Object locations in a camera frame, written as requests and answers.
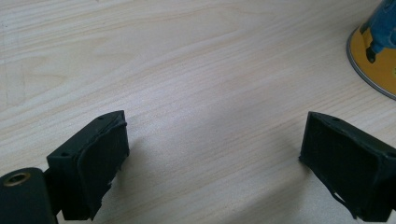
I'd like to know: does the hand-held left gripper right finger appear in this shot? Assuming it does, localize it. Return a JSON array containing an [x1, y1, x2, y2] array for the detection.
[[299, 111, 396, 223]]

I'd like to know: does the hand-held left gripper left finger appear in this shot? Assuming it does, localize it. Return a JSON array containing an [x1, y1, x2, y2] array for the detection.
[[46, 109, 131, 221]]

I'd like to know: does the yellow can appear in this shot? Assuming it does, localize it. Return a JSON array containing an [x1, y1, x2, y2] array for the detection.
[[346, 0, 396, 101]]

